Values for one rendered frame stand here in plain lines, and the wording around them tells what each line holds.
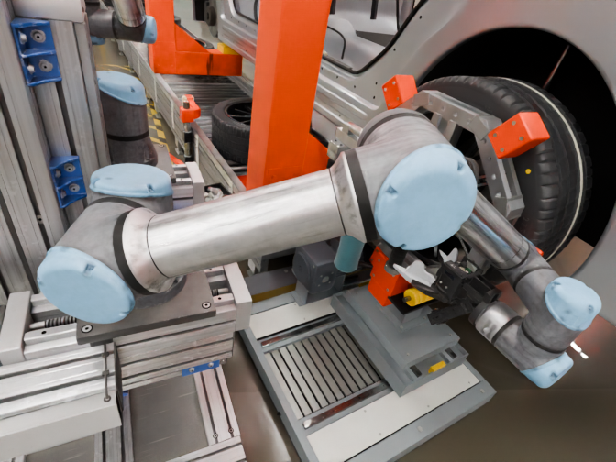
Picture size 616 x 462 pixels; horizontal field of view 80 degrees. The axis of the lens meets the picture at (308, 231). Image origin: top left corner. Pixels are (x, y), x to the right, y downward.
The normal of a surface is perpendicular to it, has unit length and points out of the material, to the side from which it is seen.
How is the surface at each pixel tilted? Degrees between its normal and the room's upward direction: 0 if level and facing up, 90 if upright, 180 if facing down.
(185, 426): 0
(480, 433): 0
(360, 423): 0
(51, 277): 93
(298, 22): 90
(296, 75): 90
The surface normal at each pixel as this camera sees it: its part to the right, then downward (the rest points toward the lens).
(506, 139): -0.86, 0.18
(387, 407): 0.16, -0.80
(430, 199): 0.17, 0.55
